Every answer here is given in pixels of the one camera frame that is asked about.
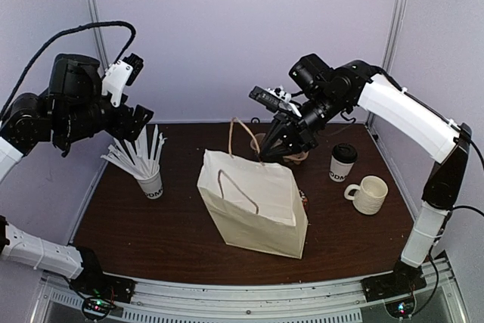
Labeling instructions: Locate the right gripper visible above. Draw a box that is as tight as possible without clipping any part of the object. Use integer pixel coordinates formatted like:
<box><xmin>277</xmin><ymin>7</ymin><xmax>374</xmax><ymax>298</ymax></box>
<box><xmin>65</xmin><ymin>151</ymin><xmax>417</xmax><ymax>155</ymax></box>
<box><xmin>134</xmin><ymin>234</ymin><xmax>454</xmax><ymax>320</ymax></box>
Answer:
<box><xmin>257</xmin><ymin>89</ymin><xmax>349</xmax><ymax>160</ymax></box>

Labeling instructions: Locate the cardboard cup carrier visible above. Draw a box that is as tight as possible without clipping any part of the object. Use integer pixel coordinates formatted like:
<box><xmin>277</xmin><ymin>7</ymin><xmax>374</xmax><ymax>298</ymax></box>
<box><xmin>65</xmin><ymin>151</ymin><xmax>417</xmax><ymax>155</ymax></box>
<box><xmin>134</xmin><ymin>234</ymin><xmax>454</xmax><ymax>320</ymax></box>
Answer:
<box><xmin>250</xmin><ymin>133</ymin><xmax>309</xmax><ymax>165</ymax></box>

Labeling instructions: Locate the black plastic cup lid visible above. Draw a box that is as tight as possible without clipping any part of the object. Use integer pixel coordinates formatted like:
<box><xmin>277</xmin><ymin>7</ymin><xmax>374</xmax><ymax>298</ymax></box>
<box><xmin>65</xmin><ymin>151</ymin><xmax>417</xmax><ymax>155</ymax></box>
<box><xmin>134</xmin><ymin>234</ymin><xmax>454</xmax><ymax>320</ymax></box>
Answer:
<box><xmin>332</xmin><ymin>143</ymin><xmax>358</xmax><ymax>163</ymax></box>

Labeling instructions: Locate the white paper cup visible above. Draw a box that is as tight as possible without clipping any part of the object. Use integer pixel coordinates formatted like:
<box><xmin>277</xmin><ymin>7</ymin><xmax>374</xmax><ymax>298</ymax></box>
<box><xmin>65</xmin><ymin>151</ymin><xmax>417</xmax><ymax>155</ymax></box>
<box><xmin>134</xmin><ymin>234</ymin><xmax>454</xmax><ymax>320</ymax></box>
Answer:
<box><xmin>329</xmin><ymin>157</ymin><xmax>354</xmax><ymax>182</ymax></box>

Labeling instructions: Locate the cream paper bag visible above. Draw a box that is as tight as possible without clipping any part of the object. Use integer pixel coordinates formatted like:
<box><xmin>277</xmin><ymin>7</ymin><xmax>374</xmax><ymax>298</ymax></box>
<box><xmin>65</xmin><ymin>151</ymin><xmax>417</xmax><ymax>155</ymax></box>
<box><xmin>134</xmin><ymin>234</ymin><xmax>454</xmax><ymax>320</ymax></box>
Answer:
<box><xmin>195</xmin><ymin>116</ymin><xmax>309</xmax><ymax>260</ymax></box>

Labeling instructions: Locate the paper cup with straws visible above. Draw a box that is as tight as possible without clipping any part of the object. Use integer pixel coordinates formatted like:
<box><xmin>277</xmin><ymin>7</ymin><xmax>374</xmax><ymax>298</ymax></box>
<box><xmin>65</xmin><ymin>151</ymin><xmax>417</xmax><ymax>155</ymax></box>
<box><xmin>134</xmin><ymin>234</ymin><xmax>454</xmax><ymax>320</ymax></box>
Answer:
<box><xmin>136</xmin><ymin>171</ymin><xmax>163</xmax><ymax>200</ymax></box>

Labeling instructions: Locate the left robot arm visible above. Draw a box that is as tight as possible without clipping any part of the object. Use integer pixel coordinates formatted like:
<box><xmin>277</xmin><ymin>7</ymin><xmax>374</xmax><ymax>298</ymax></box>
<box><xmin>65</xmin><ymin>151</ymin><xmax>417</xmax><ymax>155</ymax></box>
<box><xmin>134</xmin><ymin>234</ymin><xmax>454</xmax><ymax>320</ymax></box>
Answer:
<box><xmin>1</xmin><ymin>54</ymin><xmax>154</xmax><ymax>296</ymax></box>

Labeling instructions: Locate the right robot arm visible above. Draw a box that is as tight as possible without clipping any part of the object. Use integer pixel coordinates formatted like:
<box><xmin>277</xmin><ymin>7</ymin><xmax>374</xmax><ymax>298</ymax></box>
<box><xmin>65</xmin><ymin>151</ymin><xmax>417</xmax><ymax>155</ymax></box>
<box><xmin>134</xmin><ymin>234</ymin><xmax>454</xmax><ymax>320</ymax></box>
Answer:
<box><xmin>250</xmin><ymin>54</ymin><xmax>472</xmax><ymax>294</ymax></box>

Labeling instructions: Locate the red floral plate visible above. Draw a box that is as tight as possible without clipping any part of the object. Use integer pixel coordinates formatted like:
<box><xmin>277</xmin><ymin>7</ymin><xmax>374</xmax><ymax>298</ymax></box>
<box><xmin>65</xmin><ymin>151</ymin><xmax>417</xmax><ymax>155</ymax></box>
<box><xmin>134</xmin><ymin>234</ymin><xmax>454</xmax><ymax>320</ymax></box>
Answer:
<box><xmin>299</xmin><ymin>190</ymin><xmax>309</xmax><ymax>213</ymax></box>

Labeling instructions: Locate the cream ceramic mug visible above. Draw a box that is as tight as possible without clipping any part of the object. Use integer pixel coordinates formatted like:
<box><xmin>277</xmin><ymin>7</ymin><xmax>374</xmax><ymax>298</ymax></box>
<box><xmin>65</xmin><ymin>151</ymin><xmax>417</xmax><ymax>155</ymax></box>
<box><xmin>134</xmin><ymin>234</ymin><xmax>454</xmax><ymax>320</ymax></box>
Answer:
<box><xmin>343</xmin><ymin>175</ymin><xmax>389</xmax><ymax>216</ymax></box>

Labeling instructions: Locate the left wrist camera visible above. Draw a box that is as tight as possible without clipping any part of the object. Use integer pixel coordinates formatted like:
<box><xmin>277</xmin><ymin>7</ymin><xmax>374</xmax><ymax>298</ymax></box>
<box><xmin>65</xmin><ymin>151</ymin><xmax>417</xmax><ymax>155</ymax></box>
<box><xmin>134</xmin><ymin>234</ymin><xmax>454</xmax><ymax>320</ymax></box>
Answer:
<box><xmin>101</xmin><ymin>53</ymin><xmax>144</xmax><ymax>107</ymax></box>

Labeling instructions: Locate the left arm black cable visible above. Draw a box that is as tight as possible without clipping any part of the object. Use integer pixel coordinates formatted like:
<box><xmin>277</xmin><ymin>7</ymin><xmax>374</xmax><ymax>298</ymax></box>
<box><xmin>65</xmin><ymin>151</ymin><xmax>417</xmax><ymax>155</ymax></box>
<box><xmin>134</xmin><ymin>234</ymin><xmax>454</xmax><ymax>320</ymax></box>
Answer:
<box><xmin>0</xmin><ymin>20</ymin><xmax>137</xmax><ymax>120</ymax></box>

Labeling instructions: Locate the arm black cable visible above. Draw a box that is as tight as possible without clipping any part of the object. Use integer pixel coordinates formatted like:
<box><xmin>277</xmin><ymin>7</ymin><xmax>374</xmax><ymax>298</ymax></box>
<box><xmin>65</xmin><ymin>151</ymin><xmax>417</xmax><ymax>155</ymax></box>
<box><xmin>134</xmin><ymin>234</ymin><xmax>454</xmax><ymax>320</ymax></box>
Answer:
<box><xmin>0</xmin><ymin>20</ymin><xmax>137</xmax><ymax>120</ymax></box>
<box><xmin>430</xmin><ymin>137</ymin><xmax>484</xmax><ymax>290</ymax></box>

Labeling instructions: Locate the left aluminium frame post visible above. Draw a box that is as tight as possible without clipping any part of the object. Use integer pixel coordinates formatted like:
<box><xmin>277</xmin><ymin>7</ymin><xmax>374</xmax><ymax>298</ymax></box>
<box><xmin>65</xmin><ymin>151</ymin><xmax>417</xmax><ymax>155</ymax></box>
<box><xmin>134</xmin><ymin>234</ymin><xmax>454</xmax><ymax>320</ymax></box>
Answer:
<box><xmin>85</xmin><ymin>0</ymin><xmax>109</xmax><ymax>69</ymax></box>

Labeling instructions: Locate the aluminium frame post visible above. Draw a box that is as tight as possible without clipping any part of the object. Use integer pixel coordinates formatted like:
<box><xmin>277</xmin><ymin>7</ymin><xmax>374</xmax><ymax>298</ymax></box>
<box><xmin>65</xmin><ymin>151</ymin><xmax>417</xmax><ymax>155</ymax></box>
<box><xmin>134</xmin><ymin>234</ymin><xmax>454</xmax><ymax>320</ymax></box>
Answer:
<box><xmin>85</xmin><ymin>0</ymin><xmax>109</xmax><ymax>69</ymax></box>
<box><xmin>382</xmin><ymin>0</ymin><xmax>408</xmax><ymax>72</ymax></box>

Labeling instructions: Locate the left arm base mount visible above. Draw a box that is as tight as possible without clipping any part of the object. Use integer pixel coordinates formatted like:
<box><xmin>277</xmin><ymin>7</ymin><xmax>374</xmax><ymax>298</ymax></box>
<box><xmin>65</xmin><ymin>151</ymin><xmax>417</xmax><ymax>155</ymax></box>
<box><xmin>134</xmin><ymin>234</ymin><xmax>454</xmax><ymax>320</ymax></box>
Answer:
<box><xmin>70</xmin><ymin>275</ymin><xmax>135</xmax><ymax>303</ymax></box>

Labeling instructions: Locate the aluminium front rail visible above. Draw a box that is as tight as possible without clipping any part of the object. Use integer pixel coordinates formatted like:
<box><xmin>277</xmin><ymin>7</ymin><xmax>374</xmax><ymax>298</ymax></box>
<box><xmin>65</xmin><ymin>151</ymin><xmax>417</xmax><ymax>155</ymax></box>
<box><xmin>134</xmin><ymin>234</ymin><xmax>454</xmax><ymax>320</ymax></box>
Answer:
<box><xmin>29</xmin><ymin>254</ymin><xmax>466</xmax><ymax>323</ymax></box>

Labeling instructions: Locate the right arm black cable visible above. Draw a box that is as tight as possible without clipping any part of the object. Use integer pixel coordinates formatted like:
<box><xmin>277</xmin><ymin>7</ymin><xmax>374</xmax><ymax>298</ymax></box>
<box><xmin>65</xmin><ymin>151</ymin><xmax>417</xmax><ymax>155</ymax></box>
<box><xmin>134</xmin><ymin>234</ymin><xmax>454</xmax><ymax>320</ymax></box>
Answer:
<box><xmin>430</xmin><ymin>137</ymin><xmax>484</xmax><ymax>290</ymax></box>

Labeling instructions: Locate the right aluminium frame post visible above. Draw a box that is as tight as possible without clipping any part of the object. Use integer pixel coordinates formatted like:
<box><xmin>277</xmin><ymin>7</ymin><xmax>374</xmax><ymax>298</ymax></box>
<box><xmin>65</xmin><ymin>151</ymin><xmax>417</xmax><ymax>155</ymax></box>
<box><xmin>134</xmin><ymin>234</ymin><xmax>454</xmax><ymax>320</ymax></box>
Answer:
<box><xmin>382</xmin><ymin>0</ymin><xmax>408</xmax><ymax>72</ymax></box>

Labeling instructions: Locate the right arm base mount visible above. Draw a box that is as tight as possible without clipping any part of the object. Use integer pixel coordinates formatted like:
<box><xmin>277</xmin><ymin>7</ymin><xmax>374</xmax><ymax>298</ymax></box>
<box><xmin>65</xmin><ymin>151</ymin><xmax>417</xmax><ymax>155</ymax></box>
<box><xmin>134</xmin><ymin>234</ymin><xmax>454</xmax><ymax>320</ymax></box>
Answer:
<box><xmin>361</xmin><ymin>273</ymin><xmax>427</xmax><ymax>302</ymax></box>

